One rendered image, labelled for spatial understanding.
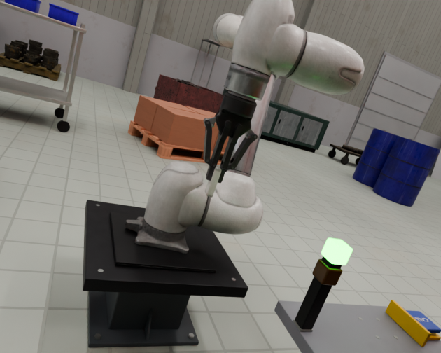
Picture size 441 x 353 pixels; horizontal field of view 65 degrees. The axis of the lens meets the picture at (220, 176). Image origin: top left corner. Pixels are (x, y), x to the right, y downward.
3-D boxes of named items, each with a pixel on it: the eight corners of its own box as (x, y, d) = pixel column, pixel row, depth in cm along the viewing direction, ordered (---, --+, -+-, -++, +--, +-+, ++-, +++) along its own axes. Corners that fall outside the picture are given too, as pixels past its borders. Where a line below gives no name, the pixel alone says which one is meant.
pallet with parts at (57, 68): (63, 73, 689) (67, 48, 676) (57, 81, 571) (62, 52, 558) (9, 58, 650) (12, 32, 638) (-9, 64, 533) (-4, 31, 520)
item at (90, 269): (71, 264, 142) (87, 199, 135) (185, 272, 163) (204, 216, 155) (64, 366, 99) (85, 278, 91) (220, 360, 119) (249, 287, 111)
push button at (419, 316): (419, 336, 85) (423, 329, 85) (397, 316, 91) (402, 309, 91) (438, 336, 88) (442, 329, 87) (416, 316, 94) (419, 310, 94)
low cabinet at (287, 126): (279, 134, 903) (289, 106, 883) (317, 154, 752) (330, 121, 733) (215, 115, 826) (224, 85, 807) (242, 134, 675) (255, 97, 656)
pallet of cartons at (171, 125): (214, 146, 474) (224, 115, 463) (253, 171, 404) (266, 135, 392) (124, 129, 399) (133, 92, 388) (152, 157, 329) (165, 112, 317)
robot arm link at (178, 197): (144, 206, 127) (160, 151, 121) (192, 218, 131) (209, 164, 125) (141, 227, 112) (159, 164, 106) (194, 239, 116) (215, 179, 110)
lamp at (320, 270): (321, 286, 70) (329, 269, 69) (310, 273, 73) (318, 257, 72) (336, 286, 71) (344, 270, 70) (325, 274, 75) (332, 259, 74)
